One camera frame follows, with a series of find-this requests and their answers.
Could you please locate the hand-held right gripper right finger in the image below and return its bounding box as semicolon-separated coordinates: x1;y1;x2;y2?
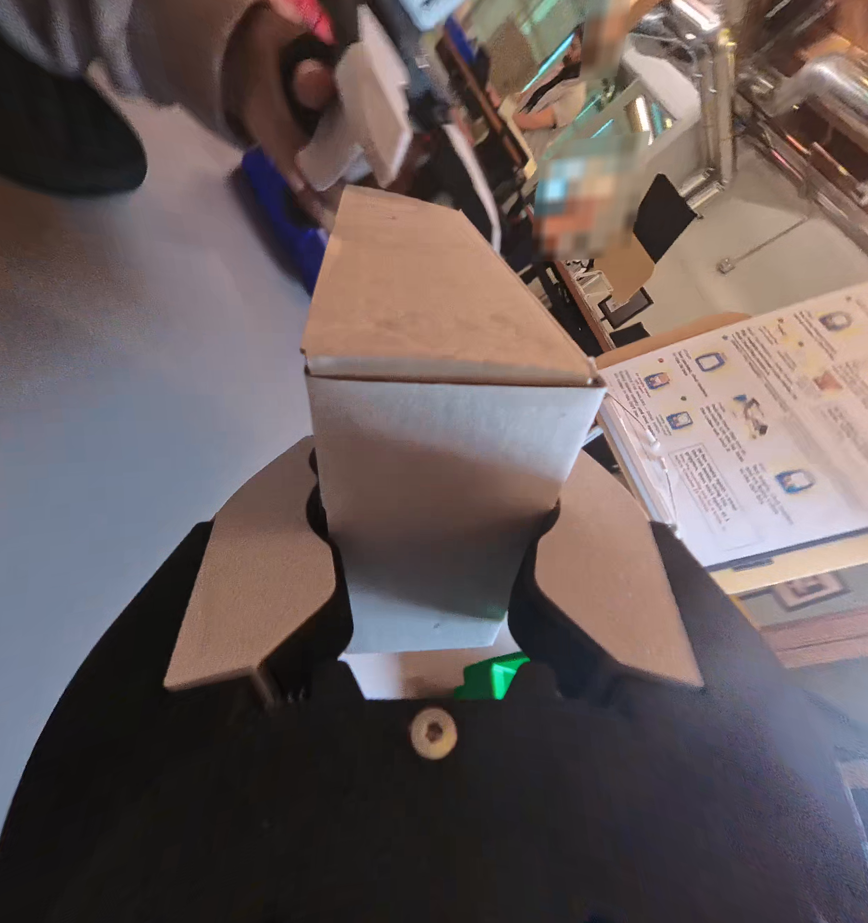
507;450;705;689

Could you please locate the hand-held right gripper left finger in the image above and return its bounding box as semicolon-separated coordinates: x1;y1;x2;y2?
163;436;355;695

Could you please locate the small grey cardboard box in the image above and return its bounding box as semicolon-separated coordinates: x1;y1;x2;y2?
300;184;608;657

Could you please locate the person's left forearm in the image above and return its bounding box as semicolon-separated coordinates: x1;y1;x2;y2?
0;0;265;141

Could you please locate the person's left hand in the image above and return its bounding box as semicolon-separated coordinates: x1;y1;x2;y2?
221;0;348;217

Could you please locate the blue plastic bin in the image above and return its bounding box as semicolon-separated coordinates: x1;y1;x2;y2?
240;144;334;297

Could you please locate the green plastic bin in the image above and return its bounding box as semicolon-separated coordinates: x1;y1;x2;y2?
452;651;532;702

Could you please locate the printed instruction sheet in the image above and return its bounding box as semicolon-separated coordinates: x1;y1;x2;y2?
598;277;868;571

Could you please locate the person's dark clothing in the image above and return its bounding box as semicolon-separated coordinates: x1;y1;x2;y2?
0;14;150;197

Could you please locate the silver ventilation duct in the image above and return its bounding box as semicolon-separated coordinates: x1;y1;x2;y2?
682;0;868;217

